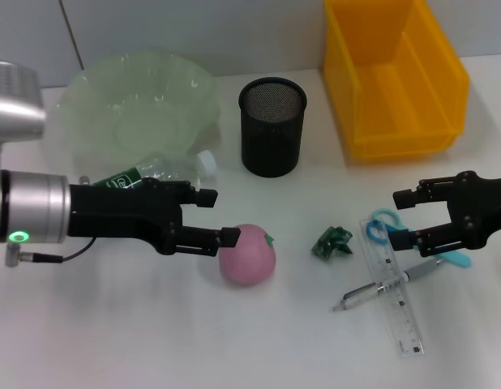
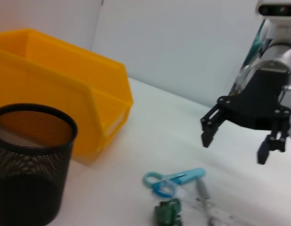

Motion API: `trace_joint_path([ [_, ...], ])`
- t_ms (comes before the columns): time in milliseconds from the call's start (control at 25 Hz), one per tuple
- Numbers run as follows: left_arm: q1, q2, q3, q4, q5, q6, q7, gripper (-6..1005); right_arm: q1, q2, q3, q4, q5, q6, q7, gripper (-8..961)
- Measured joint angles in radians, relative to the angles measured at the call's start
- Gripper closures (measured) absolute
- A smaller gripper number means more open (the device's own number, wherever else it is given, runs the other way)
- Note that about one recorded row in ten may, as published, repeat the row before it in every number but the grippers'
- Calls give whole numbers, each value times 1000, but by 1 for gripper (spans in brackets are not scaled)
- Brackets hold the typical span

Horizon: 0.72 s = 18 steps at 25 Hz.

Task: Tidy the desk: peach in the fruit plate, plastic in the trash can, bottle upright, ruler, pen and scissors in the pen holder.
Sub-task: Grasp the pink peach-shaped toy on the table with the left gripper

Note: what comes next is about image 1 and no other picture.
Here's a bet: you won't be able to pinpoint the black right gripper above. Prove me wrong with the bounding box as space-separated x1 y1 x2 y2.
388 170 501 259

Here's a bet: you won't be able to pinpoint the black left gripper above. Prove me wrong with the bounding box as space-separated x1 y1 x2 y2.
66 179 241 257

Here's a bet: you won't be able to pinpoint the blue scissors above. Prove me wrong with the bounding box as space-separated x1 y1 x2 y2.
366 207 473 269

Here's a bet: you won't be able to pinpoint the clear green-label water bottle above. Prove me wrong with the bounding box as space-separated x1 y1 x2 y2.
78 149 217 192

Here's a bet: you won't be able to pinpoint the pink toy peach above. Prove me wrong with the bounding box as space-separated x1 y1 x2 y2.
218 223 277 289

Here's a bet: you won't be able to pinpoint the green plastic wrapper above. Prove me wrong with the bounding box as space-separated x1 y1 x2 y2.
310 225 354 261

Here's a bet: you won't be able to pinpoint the clear plastic ruler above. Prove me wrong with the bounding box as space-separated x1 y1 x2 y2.
358 218 426 359

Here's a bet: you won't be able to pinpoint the grey clear pen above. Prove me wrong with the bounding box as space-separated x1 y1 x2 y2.
330 258 447 314

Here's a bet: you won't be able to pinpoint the black mesh pen holder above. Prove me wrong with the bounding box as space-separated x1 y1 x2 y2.
238 76 308 178

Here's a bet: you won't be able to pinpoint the pale green glass fruit plate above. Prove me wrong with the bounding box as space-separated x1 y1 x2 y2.
57 48 221 184

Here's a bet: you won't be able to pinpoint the yellow plastic bin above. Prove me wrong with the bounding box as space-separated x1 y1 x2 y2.
323 0 471 164

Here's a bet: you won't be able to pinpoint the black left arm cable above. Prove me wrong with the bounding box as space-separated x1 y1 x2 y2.
4 236 98 268

